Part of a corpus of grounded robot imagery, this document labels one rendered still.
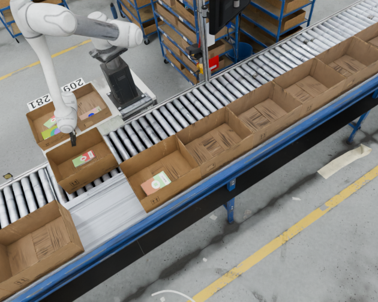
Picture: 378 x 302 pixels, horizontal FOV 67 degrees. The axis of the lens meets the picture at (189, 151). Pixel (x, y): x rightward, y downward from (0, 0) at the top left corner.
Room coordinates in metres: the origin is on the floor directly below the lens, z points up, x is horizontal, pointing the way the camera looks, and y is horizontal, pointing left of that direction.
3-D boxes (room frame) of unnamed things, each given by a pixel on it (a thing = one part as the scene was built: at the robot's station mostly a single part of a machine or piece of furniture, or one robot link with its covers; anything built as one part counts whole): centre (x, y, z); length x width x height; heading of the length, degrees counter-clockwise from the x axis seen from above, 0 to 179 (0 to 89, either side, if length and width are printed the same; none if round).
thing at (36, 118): (1.69, 1.05, 0.80); 0.38 x 0.28 x 0.10; 23
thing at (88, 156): (1.30, 0.77, 0.76); 0.16 x 0.07 x 0.02; 113
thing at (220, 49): (2.65, -0.36, 0.59); 0.40 x 0.30 x 0.10; 21
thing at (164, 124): (1.45, 0.12, 0.72); 0.52 x 0.05 x 0.05; 23
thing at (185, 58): (2.66, -0.35, 0.39); 0.40 x 0.30 x 0.10; 23
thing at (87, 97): (1.82, 0.77, 0.80); 0.38 x 0.28 x 0.10; 25
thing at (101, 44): (1.90, 0.44, 1.38); 0.18 x 0.16 x 0.22; 59
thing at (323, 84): (1.39, -0.89, 0.96); 0.39 x 0.29 x 0.17; 113
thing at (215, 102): (1.63, -0.30, 0.72); 0.52 x 0.05 x 0.05; 23
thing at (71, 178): (1.24, 0.75, 0.83); 0.39 x 0.29 x 0.17; 114
